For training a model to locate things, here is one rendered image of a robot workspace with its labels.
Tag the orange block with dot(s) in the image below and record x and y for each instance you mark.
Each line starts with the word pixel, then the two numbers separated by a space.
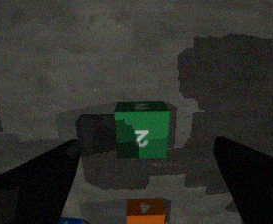
pixel 145 211

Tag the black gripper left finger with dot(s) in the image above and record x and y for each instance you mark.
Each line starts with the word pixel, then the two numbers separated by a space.
pixel 35 192

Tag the blue block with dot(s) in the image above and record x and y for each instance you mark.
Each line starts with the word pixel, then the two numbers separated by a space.
pixel 70 220

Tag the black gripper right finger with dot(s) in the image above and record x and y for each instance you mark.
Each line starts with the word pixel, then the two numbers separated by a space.
pixel 249 176

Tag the green block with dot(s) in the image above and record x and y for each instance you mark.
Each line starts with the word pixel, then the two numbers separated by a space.
pixel 141 129

